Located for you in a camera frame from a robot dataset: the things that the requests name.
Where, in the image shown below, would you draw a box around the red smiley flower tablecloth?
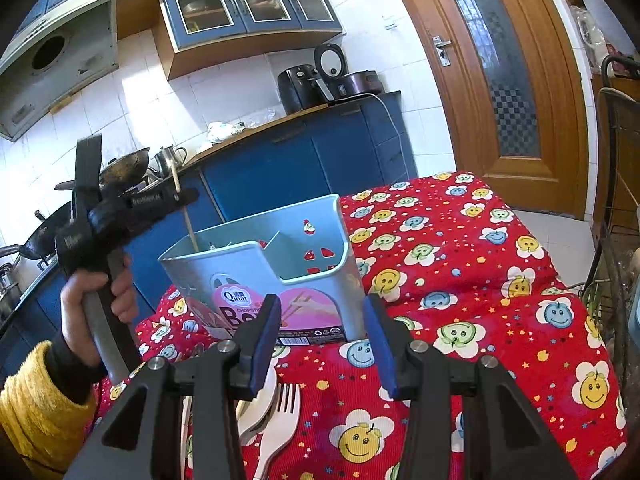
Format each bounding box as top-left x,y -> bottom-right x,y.
89,171 -> 629,480

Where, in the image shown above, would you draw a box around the steel kettle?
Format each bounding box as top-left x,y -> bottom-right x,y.
149,146 -> 188,179

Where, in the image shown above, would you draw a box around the beige plastic spoon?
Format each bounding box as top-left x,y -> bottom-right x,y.
236,364 -> 278,446

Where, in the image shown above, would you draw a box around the black metal rack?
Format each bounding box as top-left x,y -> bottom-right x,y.
582,54 -> 639,386

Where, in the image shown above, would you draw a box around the range hood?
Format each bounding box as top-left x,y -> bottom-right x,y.
1,0 -> 117,142

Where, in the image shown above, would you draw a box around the wooden chopstick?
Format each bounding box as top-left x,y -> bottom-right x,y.
168,160 -> 200,252

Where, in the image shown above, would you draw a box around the blue kitchen base cabinets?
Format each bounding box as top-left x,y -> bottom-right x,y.
0,90 -> 418,376

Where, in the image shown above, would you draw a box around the blue glass wall cabinet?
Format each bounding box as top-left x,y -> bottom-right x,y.
153,0 -> 343,80

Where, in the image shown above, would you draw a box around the black wok on stove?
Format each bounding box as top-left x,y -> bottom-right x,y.
79,148 -> 149,195

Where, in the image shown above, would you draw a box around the beige plastic fork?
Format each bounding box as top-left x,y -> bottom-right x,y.
253,384 -> 302,479

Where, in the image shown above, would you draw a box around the light blue utensil box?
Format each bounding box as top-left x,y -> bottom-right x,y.
158,194 -> 366,346

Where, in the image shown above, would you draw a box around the wooden door with glass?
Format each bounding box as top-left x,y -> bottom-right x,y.
402,0 -> 588,219

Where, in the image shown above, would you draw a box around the person's left hand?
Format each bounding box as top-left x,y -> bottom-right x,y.
61,254 -> 138,368

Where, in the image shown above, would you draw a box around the crumpled cloth on counter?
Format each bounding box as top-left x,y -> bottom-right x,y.
206,120 -> 246,145

